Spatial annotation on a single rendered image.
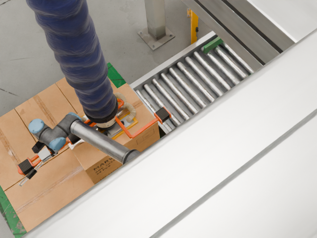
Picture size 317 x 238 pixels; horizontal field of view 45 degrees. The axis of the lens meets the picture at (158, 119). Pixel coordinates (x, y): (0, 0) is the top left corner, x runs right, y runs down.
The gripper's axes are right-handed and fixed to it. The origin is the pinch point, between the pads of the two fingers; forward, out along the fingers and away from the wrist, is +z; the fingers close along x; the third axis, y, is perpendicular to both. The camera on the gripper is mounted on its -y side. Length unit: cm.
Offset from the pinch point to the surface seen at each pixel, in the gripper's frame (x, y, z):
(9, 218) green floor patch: 23, -68, 107
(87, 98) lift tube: -6, 34, -39
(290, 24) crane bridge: -107, 37, -198
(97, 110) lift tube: -7.3, 36.5, -23.3
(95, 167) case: -19.6, 16.3, 19.2
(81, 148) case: -4.8, 16.5, 13.1
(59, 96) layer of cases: 67, 28, 53
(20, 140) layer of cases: 51, -18, 53
